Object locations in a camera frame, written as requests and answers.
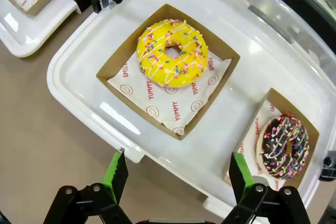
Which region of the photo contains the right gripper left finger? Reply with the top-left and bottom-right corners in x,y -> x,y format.
49,147 -> 133,224

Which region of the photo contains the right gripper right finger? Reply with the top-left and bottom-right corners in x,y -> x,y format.
222,152 -> 312,224

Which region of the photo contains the chocolate rainbow sprinkled donut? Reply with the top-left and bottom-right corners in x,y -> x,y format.
256,111 -> 310,180

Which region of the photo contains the yellow glazed donut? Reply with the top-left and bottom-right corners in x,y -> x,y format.
96,3 -> 241,141

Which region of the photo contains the yellow sprinkled donut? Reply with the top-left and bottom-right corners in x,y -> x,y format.
136,18 -> 209,88

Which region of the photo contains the white display case tray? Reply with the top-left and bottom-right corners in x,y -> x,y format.
46,0 -> 336,219
0,0 -> 82,58

